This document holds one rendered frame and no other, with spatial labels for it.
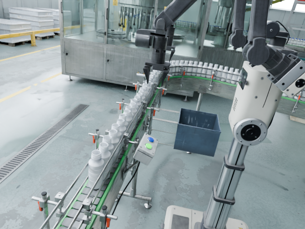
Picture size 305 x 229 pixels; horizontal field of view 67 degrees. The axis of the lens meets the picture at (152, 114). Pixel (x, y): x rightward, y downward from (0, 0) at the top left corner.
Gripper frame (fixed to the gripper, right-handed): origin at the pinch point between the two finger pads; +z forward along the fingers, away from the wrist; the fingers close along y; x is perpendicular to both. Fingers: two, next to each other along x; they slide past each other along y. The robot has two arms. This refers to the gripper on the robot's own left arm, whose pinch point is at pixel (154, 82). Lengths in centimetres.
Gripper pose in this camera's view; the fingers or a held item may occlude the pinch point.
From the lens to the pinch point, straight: 102.5
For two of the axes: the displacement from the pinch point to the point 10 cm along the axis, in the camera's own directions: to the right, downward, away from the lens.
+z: -1.2, 9.0, 4.3
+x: 1.8, -4.0, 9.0
